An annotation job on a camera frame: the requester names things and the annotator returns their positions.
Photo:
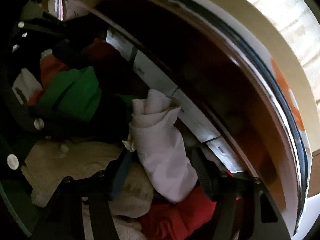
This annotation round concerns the white persimmon print tablecloth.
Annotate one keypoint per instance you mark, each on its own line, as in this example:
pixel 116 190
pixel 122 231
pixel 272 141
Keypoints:
pixel 287 92

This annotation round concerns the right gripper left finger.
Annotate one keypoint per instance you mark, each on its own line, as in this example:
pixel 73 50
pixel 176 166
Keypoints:
pixel 99 189

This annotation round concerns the pale pink underwear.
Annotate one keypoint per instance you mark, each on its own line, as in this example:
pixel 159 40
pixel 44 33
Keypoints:
pixel 160 146

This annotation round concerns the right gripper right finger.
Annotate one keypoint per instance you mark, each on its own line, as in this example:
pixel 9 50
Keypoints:
pixel 244 207

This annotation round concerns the cream white underwear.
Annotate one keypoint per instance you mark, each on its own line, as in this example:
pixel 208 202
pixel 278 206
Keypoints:
pixel 48 163

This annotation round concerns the green underwear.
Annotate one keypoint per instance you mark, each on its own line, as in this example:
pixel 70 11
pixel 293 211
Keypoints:
pixel 75 92

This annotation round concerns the shallow cardboard tray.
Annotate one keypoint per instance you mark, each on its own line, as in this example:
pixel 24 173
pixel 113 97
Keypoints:
pixel 290 31

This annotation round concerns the red underwear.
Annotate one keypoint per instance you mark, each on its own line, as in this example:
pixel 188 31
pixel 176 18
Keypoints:
pixel 178 221

